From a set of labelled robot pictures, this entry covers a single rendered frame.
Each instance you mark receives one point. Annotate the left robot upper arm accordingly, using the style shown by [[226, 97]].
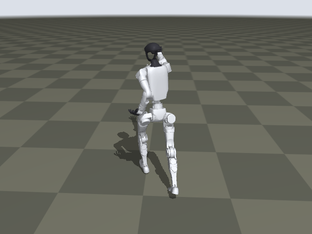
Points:
[[141, 76]]

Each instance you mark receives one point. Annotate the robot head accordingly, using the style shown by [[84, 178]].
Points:
[[153, 48]]

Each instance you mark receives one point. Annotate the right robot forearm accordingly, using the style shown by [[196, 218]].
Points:
[[160, 56]]

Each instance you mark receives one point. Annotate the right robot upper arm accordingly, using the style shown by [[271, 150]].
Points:
[[166, 63]]

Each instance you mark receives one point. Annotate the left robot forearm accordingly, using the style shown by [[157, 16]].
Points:
[[143, 104]]

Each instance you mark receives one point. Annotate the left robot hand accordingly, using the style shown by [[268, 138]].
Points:
[[134, 112]]

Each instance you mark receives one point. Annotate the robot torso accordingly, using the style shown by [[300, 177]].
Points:
[[157, 78]]

